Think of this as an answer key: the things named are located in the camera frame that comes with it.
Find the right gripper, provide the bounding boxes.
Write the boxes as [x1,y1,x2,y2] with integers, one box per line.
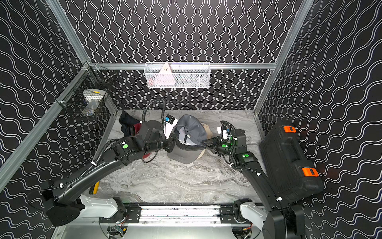
[202,137,236,157]

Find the cream baseball cap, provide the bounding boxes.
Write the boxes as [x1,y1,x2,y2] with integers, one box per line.
[197,122,213,159]

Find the red baseball cap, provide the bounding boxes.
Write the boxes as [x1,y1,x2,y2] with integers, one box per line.
[132,123,151,159]

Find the navy baseball cap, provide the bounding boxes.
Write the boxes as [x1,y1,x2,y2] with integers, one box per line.
[119,111,141,137]

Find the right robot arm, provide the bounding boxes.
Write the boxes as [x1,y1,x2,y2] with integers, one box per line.
[204,120,305,239]

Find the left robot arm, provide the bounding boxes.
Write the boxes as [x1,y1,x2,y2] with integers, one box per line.
[41,98,175,227]

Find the pink triangular card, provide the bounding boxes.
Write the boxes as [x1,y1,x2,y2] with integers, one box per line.
[150,62,176,87]

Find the black orange tool case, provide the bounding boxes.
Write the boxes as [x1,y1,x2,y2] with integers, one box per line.
[260,120,324,202]

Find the white object in black basket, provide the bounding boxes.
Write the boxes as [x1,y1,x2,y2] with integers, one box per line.
[82,89,106,116]

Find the white wire basket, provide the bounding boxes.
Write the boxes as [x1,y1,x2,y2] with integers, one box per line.
[144,62,211,89]

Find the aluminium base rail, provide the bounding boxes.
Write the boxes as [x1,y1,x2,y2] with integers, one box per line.
[61,203,269,227]

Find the yellow handled screwdriver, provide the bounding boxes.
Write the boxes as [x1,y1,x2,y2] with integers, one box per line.
[92,182,99,195]

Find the black wire basket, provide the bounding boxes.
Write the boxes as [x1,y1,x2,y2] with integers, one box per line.
[56,62,118,121]

